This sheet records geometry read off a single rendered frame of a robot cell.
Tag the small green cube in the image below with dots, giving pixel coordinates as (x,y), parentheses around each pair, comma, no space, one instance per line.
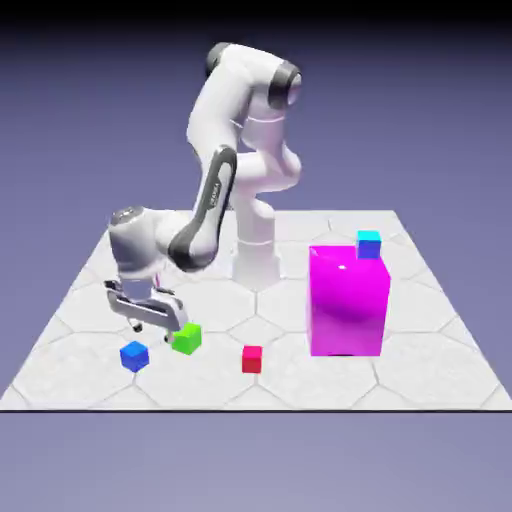
(187,340)

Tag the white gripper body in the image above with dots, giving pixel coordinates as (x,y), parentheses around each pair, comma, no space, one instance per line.
(160,312)

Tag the small red cube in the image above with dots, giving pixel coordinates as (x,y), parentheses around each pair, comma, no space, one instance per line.
(252,360)

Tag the small blue cube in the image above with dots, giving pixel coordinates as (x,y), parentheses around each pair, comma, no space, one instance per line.
(134,356)

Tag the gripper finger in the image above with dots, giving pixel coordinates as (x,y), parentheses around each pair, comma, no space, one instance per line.
(169,336)
(136,326)

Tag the small cyan cube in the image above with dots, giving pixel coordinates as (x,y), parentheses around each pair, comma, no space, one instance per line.
(368,244)

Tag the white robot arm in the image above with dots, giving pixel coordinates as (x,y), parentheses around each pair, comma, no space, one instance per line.
(216,120)

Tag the large magenta box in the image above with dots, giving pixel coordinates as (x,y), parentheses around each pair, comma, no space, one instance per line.
(348,304)

